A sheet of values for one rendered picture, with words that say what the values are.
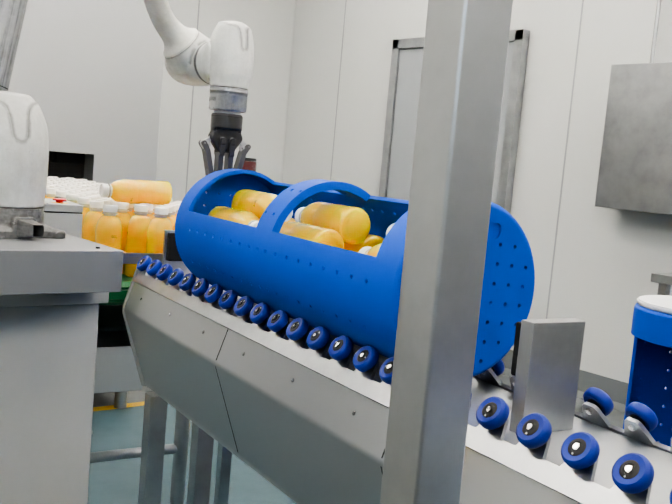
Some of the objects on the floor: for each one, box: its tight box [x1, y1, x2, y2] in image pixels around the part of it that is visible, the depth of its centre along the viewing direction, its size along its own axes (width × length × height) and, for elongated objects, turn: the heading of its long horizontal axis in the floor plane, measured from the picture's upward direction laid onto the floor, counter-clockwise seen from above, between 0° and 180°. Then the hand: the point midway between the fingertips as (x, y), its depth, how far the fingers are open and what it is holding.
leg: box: [186, 422, 214, 504], centre depth 236 cm, size 6×6×63 cm
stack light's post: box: [214, 442, 232, 504], centre depth 287 cm, size 4×4×110 cm
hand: (220, 198), depth 205 cm, fingers closed, pressing on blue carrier
